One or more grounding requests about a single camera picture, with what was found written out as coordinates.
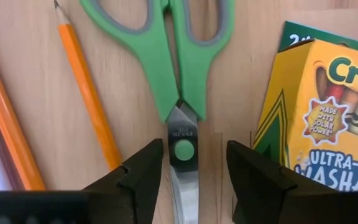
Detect orange pencil with eraser cap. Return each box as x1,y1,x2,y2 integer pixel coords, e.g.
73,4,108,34
53,0,123,171

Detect yellow crayon box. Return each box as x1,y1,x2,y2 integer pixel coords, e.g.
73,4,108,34
252,21,358,192

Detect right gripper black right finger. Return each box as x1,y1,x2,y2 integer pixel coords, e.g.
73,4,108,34
226,139,347,224

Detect green-handled scissors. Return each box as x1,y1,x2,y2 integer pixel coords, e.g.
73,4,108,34
79,0,236,224

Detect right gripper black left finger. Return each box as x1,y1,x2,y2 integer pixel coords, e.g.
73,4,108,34
82,138,164,224

